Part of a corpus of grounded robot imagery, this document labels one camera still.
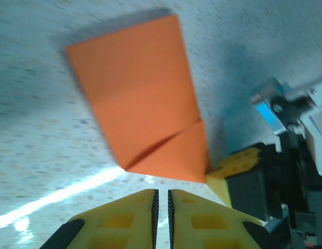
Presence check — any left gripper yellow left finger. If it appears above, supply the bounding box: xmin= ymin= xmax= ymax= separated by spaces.
xmin=41 ymin=188 xmax=159 ymax=249

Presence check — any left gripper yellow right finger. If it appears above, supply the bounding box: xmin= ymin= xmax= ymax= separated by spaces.
xmin=167 ymin=189 xmax=281 ymax=249

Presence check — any orange paper sheet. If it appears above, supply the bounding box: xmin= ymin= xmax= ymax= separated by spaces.
xmin=64 ymin=14 xmax=211 ymax=184

